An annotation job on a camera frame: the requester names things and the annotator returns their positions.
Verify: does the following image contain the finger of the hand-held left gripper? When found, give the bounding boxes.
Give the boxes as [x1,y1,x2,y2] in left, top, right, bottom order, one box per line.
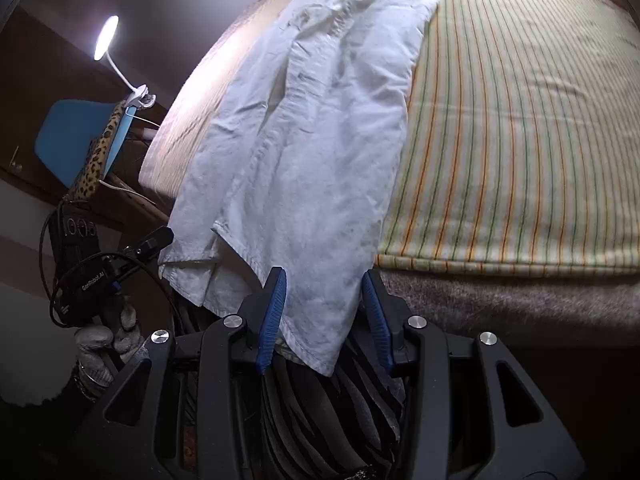
[122,226,175,261]

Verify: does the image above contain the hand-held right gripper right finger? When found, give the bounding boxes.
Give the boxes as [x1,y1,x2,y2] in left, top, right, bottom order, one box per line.
[361,269,586,480]

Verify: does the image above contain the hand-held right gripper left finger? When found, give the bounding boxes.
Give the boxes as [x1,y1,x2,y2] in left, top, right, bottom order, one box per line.
[67,266,288,480]

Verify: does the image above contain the white shirt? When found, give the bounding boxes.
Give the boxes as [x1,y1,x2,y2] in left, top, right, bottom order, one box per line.
[159,0,441,378]

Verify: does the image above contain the person's left forearm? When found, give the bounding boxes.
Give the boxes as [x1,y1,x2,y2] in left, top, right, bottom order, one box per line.
[45,365,113,441]

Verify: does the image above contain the person's left hand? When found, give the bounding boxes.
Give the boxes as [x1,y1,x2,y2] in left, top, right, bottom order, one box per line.
[74,302,151,396]

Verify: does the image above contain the leopard print cloth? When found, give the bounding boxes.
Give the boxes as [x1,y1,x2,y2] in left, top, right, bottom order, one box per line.
[67,102,126,203]

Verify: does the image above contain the blue chair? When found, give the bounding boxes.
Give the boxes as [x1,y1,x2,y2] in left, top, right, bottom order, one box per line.
[36,100,138,188]

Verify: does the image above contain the white clip lamp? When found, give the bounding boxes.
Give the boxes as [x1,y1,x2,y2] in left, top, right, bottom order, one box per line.
[94,15,157,111]

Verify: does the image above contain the yellow striped sheet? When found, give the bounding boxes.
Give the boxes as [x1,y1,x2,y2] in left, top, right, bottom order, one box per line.
[137,0,640,277]

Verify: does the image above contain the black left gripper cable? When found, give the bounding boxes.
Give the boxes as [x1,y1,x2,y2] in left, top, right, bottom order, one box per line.
[42,207,188,341]

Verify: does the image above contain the white lamp cable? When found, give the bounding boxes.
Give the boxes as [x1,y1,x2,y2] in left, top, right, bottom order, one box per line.
[99,114,162,207]

